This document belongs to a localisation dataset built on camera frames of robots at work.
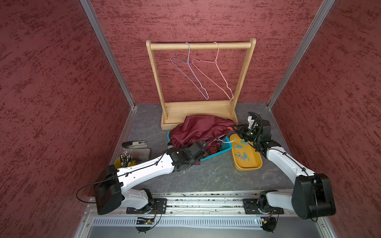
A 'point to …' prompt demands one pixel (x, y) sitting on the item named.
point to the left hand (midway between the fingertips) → (186, 153)
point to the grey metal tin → (140, 154)
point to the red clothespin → (231, 128)
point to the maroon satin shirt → (196, 127)
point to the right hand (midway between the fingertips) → (231, 129)
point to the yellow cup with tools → (124, 160)
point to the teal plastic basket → (226, 143)
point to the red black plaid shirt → (214, 146)
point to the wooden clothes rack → (174, 111)
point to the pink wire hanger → (211, 70)
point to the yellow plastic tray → (239, 147)
